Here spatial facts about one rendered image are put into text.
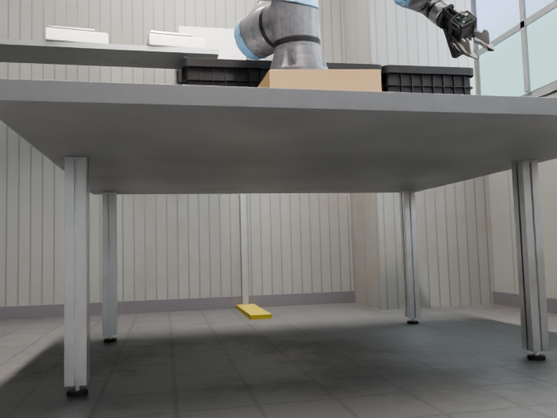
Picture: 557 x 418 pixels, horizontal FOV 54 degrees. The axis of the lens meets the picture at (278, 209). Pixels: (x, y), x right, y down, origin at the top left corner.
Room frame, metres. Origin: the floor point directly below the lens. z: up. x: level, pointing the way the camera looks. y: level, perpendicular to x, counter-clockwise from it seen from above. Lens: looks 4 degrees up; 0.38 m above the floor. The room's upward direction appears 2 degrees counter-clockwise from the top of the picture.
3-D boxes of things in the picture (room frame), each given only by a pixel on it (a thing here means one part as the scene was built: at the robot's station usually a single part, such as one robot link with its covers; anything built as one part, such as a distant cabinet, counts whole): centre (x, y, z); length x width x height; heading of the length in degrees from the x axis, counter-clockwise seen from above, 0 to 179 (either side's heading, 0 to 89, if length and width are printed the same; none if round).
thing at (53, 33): (3.14, 1.16, 1.63); 0.37 x 0.35 x 0.09; 102
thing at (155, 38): (3.26, 0.61, 1.63); 0.36 x 0.34 x 0.09; 102
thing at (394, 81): (1.82, -0.44, 0.87); 0.40 x 0.30 x 0.11; 10
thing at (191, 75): (1.72, 0.15, 0.87); 0.40 x 0.30 x 0.11; 10
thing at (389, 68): (1.82, -0.44, 0.92); 0.40 x 0.30 x 0.02; 10
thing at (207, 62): (1.72, 0.15, 0.92); 0.40 x 0.30 x 0.02; 10
